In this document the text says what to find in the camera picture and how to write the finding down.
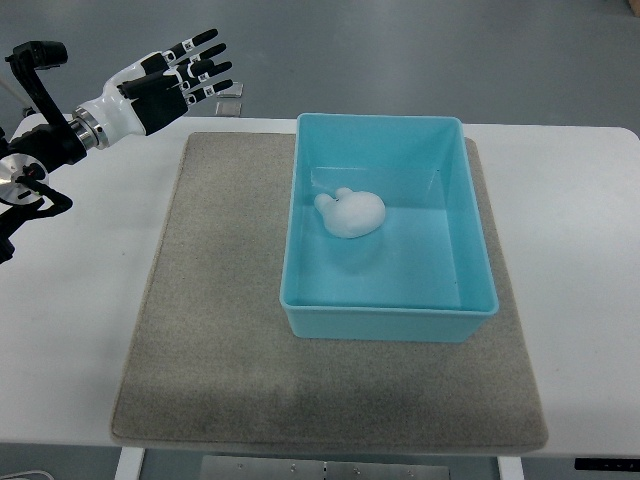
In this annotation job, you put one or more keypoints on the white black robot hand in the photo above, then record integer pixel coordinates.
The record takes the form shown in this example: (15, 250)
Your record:
(153, 92)

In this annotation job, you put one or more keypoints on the lower floor plate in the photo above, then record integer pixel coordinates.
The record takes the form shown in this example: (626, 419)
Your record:
(228, 109)

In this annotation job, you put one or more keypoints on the blue plastic box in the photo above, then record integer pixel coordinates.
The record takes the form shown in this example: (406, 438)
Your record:
(424, 275)

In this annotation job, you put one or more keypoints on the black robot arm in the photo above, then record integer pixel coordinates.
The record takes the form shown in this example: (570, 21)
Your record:
(28, 160)

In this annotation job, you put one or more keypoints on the white table leg right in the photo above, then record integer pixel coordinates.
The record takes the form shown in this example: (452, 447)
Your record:
(510, 468)

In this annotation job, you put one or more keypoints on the grey felt mat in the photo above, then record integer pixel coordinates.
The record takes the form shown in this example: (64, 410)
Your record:
(213, 363)

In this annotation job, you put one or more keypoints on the black table control panel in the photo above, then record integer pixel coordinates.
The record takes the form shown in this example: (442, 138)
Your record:
(607, 464)

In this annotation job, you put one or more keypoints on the white table leg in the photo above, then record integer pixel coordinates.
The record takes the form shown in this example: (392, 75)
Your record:
(130, 463)
(510, 468)

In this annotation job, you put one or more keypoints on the white bunny toy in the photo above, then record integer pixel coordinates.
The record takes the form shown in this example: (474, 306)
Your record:
(350, 214)

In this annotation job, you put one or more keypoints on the white table leg left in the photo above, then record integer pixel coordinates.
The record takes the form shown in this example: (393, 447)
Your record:
(130, 463)

